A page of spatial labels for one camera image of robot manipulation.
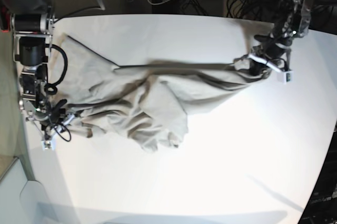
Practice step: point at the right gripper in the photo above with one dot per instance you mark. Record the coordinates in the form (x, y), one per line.
(53, 120)

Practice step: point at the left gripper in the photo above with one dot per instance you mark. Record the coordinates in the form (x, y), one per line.
(258, 63)

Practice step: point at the beige t-shirt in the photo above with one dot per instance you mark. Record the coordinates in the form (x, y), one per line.
(149, 104)

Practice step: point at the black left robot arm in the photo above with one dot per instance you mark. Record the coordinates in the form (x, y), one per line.
(273, 52)

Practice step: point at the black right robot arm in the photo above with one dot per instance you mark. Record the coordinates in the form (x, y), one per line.
(31, 23)

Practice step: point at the white cabinet corner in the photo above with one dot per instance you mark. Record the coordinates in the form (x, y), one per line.
(26, 201)

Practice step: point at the red black clamp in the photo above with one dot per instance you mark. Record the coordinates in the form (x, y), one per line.
(4, 19)

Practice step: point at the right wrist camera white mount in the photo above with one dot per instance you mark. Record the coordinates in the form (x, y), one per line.
(48, 140)

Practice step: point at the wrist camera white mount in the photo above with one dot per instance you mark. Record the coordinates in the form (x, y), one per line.
(285, 77)
(48, 140)

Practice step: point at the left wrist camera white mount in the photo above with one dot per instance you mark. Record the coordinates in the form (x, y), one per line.
(285, 77)

